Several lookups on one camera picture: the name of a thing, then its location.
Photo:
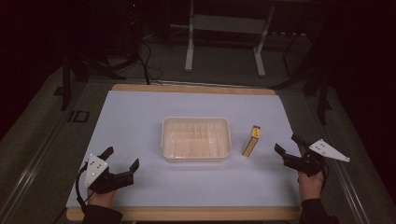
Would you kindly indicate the white metal stand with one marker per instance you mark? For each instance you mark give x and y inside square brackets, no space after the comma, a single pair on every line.
[224,23]

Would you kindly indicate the person's left hand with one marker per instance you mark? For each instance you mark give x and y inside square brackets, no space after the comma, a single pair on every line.
[101,198]

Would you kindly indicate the person's right hand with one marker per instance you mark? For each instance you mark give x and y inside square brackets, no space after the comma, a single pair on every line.
[309,186]

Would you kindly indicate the black rectangular floor bracket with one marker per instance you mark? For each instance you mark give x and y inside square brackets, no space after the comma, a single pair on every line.
[79,116]

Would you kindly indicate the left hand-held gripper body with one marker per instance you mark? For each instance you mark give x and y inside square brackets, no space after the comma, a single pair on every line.
[107,182]

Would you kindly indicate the white plastic container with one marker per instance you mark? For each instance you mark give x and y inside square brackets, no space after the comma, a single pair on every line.
[196,139]

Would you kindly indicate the white table mat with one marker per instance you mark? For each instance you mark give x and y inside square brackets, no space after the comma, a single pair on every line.
[140,124]

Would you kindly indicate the metal floor rail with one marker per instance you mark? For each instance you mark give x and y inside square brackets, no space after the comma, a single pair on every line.
[348,186]
[28,169]

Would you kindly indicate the silver metal strip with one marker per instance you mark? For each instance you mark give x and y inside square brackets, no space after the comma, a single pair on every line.
[199,83]

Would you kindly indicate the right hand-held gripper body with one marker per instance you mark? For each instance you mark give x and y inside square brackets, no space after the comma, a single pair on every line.
[311,161]

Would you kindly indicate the yellow small box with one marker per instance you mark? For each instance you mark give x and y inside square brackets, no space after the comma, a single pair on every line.
[251,143]

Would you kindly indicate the black equipment post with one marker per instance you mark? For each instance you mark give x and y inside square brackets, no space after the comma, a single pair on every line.
[134,28]

